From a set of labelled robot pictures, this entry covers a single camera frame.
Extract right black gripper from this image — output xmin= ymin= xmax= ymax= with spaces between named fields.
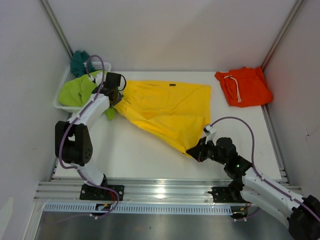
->
xmin=186 ymin=136 xmax=228 ymax=166

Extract lime green shorts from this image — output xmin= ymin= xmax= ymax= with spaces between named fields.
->
xmin=57 ymin=70 xmax=104 ymax=108

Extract yellow shorts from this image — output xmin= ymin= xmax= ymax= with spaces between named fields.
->
xmin=115 ymin=80 xmax=211 ymax=154

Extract orange shorts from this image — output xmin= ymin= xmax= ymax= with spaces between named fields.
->
xmin=215 ymin=67 xmax=274 ymax=108

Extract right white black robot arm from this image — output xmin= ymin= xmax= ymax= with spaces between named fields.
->
xmin=186 ymin=137 xmax=320 ymax=240

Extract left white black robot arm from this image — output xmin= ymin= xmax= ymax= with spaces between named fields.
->
xmin=55 ymin=72 xmax=127 ymax=200

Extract teal shorts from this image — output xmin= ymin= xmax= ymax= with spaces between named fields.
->
xmin=70 ymin=50 xmax=90 ymax=78

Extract white plastic bin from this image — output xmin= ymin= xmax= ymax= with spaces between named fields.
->
xmin=52 ymin=61 xmax=112 ymax=113

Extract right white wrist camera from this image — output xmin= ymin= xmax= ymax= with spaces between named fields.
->
xmin=203 ymin=124 xmax=217 ymax=144

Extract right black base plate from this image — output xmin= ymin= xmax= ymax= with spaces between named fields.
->
xmin=207 ymin=186 xmax=246 ymax=204

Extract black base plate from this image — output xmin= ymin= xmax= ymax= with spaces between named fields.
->
xmin=207 ymin=186 xmax=246 ymax=204
xmin=79 ymin=184 xmax=125 ymax=201

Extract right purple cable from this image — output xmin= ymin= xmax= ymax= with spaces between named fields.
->
xmin=209 ymin=116 xmax=320 ymax=223

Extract purple cable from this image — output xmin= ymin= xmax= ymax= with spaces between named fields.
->
xmin=58 ymin=54 xmax=121 ymax=221
xmin=209 ymin=116 xmax=320 ymax=223

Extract white shorts drawstring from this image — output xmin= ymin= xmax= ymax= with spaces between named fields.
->
xmin=224 ymin=75 xmax=242 ymax=103

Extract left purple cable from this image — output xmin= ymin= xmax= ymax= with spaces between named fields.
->
xmin=58 ymin=54 xmax=121 ymax=221

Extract aluminium mounting rail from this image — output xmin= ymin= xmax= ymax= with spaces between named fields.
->
xmin=33 ymin=177 xmax=230 ymax=205

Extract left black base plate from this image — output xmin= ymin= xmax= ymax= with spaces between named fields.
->
xmin=79 ymin=184 xmax=125 ymax=201

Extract white slotted cable duct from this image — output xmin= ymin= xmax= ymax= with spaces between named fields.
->
xmin=44 ymin=202 xmax=233 ymax=216

